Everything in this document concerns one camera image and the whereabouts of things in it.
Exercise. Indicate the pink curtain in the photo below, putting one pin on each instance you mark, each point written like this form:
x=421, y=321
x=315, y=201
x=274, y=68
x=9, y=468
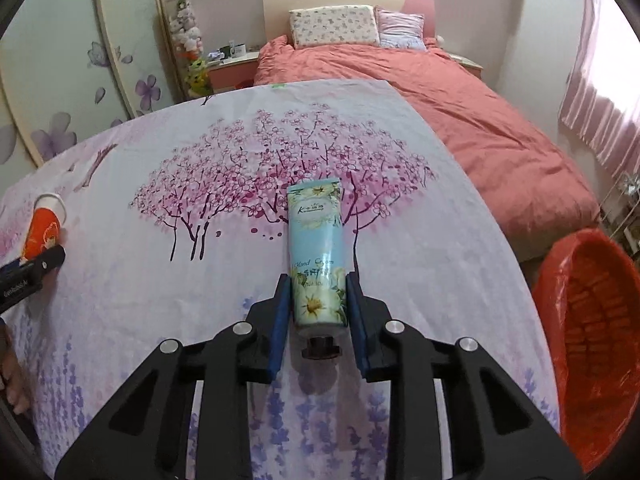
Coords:
x=605, y=90

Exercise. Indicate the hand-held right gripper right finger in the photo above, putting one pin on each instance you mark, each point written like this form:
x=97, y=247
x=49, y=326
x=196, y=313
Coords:
x=357, y=325

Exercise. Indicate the flower print sliding wardrobe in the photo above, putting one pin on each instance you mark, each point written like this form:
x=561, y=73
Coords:
x=125, y=35

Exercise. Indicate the orange paper cup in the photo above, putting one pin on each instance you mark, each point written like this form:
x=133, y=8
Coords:
x=45, y=225

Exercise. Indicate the blossom tree print tablecloth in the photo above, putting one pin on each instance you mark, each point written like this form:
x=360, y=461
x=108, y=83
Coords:
x=200, y=260

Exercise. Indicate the white floral pillow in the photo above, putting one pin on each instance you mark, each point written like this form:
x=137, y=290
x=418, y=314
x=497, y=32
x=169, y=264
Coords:
x=335, y=25

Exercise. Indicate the pink and white nightstand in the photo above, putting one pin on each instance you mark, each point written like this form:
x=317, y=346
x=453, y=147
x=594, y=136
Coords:
x=230, y=72
x=470, y=62

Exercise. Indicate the waste basket with red bag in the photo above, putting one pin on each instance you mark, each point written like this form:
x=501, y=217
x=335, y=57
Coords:
x=600, y=335

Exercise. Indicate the light blue floral cream tube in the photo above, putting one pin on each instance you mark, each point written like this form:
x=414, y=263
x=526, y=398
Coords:
x=315, y=240

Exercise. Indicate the person's left hand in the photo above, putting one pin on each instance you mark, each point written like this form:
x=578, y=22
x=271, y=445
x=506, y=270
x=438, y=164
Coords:
x=15, y=390

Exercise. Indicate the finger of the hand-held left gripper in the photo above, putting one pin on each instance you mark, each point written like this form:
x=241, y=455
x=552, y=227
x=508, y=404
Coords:
x=40, y=266

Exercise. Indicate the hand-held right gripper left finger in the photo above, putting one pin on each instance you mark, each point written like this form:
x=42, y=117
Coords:
x=281, y=325

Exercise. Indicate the clear tube of plush toys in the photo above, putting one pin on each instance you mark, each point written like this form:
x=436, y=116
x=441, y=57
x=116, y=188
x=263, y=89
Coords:
x=187, y=30

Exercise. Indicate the pink striped pillow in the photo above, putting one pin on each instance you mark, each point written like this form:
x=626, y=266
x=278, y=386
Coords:
x=400, y=27

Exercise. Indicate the bed with pink duvet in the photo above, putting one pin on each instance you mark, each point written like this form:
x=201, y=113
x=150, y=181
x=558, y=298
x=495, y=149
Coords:
x=450, y=110

